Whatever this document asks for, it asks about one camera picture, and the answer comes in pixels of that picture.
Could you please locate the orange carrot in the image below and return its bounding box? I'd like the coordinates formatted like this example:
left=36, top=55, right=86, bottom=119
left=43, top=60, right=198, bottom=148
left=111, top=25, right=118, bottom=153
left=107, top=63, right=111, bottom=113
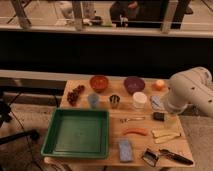
left=123, top=128, right=148, bottom=136

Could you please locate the white cup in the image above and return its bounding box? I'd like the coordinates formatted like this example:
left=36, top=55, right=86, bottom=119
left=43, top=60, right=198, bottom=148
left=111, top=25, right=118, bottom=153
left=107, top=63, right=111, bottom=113
left=133, top=92, right=147, bottom=109

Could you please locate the blue plastic cup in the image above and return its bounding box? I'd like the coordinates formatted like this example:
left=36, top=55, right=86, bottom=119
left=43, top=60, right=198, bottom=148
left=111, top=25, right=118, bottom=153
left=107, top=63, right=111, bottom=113
left=87, top=93, right=99, bottom=108

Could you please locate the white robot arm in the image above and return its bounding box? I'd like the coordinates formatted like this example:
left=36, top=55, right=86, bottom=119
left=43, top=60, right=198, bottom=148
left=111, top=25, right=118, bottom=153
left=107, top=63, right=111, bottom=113
left=162, top=67, right=213, bottom=118

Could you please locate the small black block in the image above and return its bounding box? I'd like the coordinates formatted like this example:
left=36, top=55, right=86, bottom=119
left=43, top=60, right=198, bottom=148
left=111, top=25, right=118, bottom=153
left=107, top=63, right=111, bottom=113
left=153, top=112, right=165, bottom=121

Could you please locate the orange fruit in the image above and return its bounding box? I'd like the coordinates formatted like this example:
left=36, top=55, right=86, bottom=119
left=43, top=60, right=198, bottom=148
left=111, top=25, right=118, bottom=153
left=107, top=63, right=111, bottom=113
left=152, top=79, right=166, bottom=91

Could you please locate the red bowl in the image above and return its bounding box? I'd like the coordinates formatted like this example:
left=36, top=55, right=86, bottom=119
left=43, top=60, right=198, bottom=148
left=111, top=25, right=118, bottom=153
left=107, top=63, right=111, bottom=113
left=90, top=75, right=109, bottom=93

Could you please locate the red grape bunch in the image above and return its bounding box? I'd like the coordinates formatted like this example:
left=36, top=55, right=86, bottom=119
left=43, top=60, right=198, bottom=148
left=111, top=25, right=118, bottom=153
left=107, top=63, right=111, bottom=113
left=67, top=85, right=85, bottom=106

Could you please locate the green plastic tray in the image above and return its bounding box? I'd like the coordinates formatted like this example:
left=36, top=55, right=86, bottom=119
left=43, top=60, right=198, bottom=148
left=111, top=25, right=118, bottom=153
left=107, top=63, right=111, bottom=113
left=41, top=108, right=109, bottom=159

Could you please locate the purple bowl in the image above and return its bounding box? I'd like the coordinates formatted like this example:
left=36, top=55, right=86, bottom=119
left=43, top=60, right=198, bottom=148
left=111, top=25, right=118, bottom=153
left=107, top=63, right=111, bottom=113
left=124, top=76, right=145, bottom=95

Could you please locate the blue white packet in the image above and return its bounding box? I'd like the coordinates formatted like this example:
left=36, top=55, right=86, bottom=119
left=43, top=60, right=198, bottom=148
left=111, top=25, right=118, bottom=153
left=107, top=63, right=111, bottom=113
left=150, top=96, right=164, bottom=110

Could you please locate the black tripod stand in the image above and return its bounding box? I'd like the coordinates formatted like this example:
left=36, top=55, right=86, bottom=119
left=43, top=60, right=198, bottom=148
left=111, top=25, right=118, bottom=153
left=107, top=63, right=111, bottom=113
left=0, top=91, right=41, bottom=171

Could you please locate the blue sponge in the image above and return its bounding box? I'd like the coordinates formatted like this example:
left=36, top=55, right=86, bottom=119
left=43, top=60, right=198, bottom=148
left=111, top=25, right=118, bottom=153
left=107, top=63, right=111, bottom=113
left=118, top=139, right=133, bottom=163

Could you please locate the wooden table board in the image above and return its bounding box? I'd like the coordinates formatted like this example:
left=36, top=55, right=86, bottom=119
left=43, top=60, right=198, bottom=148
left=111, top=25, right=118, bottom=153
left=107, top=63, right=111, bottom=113
left=44, top=80, right=193, bottom=167

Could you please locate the small metal cup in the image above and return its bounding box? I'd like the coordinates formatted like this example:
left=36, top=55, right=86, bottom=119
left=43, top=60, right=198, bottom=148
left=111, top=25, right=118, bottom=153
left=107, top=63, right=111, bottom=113
left=109, top=94, right=120, bottom=109

